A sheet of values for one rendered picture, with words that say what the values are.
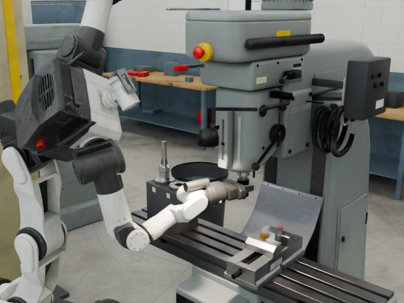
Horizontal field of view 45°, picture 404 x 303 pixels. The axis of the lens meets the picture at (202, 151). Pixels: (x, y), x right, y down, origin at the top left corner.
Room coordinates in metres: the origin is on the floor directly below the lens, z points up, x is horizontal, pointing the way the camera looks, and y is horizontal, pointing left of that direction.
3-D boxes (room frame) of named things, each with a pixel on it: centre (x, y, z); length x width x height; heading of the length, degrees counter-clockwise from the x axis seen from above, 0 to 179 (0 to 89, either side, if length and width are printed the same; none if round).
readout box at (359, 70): (1.78, -0.61, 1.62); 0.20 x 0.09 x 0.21; 138
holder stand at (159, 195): (2.03, 0.13, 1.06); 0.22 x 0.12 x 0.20; 43
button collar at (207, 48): (1.61, -0.01, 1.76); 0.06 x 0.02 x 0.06; 48
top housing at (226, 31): (1.79, -0.17, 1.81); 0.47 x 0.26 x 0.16; 138
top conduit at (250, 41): (1.71, -0.29, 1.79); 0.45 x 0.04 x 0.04; 138
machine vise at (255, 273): (1.66, -0.25, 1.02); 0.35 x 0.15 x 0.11; 141
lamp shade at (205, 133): (1.58, -0.02, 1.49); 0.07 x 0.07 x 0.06
